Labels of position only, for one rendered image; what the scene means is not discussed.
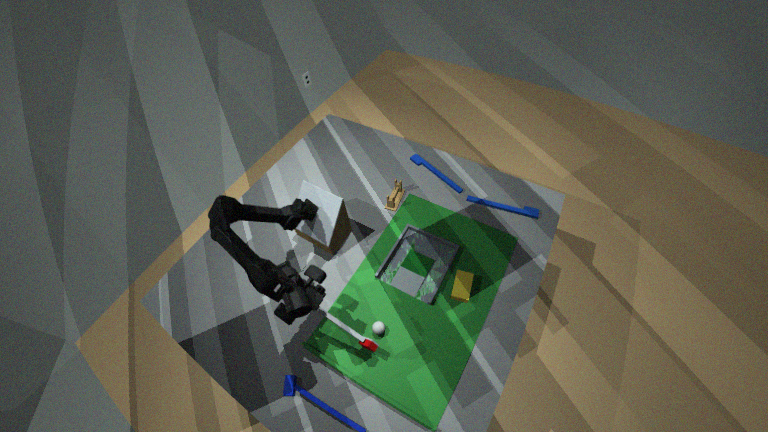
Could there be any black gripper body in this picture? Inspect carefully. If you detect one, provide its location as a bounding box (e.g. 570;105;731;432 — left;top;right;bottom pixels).
274;265;327;325

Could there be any green flat mat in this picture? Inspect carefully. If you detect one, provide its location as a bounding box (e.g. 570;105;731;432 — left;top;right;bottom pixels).
306;194;518;427

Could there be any blue long flat bar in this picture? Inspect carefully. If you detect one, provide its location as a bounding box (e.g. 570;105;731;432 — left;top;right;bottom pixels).
467;195;539;219
410;153;463;194

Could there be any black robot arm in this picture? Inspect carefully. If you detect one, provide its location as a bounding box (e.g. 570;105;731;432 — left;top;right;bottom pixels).
208;195;326;318

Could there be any blue golf putter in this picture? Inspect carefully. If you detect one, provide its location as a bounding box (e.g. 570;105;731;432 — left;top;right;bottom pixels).
283;375;366;432

